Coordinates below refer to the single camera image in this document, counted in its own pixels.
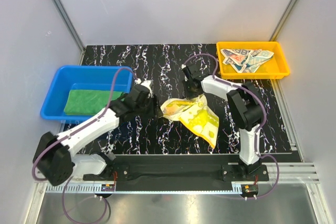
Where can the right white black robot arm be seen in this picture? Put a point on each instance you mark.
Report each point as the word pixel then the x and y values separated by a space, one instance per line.
pixel 246 108

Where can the yellow plastic tray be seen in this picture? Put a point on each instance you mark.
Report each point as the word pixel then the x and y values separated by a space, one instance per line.
pixel 275 68

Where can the right aluminium frame post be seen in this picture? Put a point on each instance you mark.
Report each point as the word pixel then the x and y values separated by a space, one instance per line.
pixel 283 19

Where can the blue plastic bin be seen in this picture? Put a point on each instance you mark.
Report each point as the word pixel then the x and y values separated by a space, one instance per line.
pixel 69 78

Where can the blue red patterned towel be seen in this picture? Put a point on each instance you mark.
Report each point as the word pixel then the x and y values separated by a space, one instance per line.
pixel 246 60

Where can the aluminium frame post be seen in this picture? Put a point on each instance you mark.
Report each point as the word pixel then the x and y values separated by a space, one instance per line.
pixel 283 19
pixel 69 24

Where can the slotted cable duct rail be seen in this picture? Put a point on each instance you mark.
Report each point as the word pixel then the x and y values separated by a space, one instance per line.
pixel 146 188

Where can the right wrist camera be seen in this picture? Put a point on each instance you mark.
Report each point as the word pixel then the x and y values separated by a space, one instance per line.
pixel 192 72

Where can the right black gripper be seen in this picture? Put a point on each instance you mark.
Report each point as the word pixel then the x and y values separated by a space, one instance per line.
pixel 188 95

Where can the green microfiber towel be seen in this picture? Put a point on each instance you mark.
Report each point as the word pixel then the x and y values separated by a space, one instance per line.
pixel 86 102

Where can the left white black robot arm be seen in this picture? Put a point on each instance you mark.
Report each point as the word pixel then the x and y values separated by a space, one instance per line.
pixel 57 156

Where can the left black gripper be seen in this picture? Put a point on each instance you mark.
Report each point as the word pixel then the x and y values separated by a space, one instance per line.
pixel 155 112

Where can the lime green patterned towel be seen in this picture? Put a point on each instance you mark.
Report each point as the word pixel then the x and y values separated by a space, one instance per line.
pixel 195 115

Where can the left aluminium frame post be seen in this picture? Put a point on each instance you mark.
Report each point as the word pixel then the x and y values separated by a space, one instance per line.
pixel 69 24

